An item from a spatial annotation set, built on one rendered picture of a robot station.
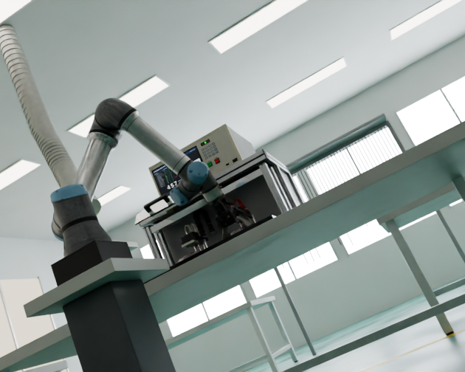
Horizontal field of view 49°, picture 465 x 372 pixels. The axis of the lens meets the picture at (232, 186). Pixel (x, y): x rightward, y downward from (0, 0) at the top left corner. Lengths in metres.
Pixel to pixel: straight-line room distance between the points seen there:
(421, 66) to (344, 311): 4.11
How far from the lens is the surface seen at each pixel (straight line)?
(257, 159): 2.24
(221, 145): 2.34
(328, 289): 8.52
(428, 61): 9.00
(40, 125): 3.93
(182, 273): 1.92
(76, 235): 1.62
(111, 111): 1.89
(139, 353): 1.51
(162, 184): 2.43
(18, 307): 8.27
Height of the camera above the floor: 0.40
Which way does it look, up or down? 16 degrees up
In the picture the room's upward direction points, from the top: 24 degrees counter-clockwise
